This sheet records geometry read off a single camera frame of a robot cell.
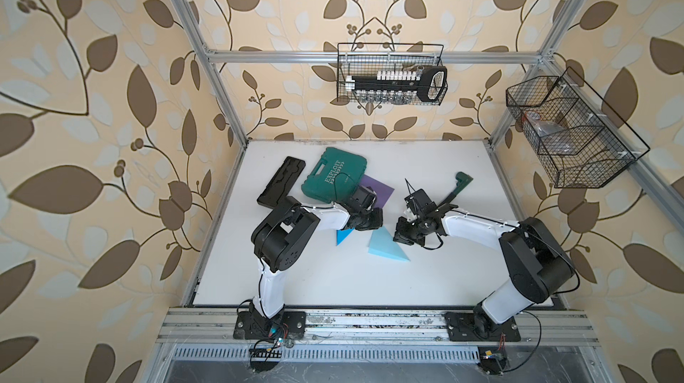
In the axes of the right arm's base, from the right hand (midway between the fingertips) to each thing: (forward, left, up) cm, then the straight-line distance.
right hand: (392, 238), depth 90 cm
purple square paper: (+23, +1, -5) cm, 23 cm away
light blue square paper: (-1, +4, -1) cm, 4 cm away
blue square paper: (+3, +18, -2) cm, 18 cm away
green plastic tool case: (+26, +20, +2) cm, 33 cm away
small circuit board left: (-32, +37, +1) cm, 50 cm away
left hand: (+7, +3, +1) cm, 8 cm away
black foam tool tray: (+23, +42, +1) cm, 48 cm away
